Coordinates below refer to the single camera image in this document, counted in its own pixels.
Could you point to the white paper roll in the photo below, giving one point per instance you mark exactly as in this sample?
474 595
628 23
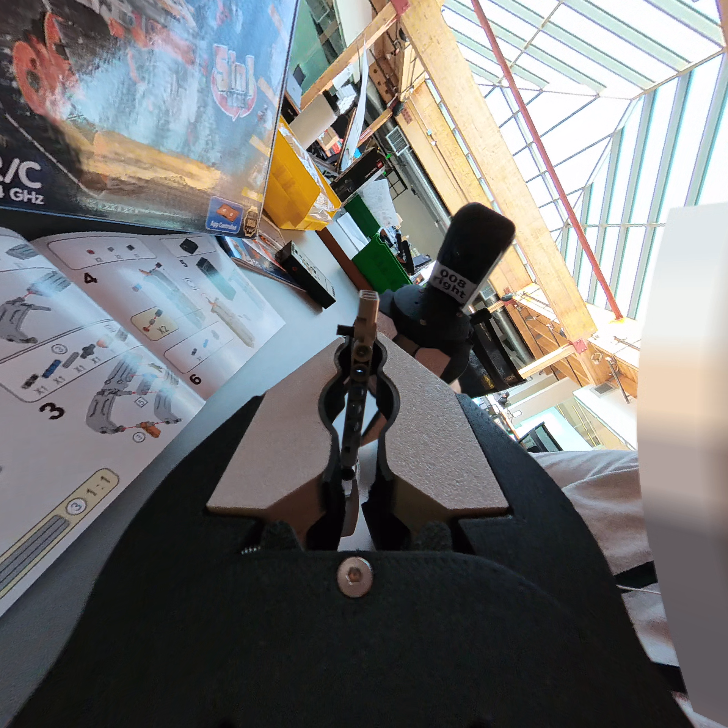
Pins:
313 122

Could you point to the green plastic bin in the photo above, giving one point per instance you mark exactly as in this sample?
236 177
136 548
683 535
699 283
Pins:
381 261

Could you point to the yellow plastic bin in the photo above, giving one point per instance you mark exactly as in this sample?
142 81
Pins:
287 182

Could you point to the white instruction booklet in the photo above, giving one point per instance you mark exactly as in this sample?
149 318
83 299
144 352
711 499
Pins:
57 455

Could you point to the grey toy beam arm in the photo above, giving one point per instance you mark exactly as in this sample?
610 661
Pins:
355 398

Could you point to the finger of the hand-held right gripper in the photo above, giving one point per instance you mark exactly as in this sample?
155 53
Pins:
433 363
408 343

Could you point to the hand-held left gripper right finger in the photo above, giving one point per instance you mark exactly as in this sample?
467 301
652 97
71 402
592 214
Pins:
443 449

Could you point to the clear plastic bag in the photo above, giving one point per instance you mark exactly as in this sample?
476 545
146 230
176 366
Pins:
324 205

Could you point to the black monitor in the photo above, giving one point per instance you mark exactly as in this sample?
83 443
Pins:
540 438

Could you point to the large wooden ceiling beam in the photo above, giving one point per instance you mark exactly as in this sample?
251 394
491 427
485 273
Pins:
500 170

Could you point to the person's right forearm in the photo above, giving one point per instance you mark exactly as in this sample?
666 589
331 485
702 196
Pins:
597 500

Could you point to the wooden window sill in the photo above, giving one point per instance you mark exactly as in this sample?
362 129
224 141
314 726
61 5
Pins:
603 347

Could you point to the person's white shirt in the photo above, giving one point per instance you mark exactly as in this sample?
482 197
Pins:
648 625

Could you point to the grey desk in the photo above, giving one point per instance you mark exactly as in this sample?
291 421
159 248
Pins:
296 335

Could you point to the black carton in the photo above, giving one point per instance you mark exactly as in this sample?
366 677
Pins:
358 173

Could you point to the white printed paper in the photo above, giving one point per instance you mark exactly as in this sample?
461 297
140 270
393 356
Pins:
381 199

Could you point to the white air vent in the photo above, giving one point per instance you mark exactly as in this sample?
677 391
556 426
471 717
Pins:
397 141

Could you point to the glass skylight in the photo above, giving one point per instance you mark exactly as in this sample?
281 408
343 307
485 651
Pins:
654 142

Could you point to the large blue toy box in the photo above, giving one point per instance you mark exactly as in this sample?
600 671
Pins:
142 102

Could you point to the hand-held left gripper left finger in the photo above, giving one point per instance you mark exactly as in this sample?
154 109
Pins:
273 449

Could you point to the small black box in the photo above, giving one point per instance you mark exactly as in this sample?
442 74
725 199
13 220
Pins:
307 276

